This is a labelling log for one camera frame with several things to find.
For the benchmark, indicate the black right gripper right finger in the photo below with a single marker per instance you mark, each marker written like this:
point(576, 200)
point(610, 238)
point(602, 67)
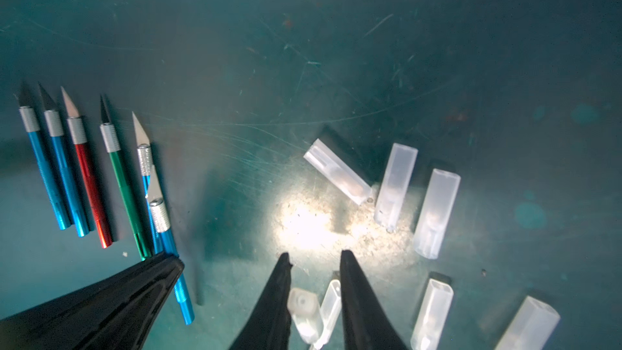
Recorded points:
point(365, 324)

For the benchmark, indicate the green carving knife capped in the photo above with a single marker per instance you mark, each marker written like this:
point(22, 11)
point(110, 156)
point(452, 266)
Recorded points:
point(113, 148)

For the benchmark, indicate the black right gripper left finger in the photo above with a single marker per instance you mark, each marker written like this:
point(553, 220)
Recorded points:
point(269, 325)

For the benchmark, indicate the translucent white knife cap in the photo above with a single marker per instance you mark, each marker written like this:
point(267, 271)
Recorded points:
point(338, 173)

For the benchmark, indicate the short blue carving knife capped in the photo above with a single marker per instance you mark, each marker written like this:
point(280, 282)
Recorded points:
point(161, 221)

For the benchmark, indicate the blue carving knife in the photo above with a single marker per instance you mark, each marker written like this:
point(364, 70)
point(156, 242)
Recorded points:
point(58, 139)
point(33, 129)

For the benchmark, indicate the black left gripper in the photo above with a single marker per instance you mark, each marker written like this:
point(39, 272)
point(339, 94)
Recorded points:
point(115, 313)

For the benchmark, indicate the red carving knife capped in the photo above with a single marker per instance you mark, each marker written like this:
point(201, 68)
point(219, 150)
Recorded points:
point(79, 139)

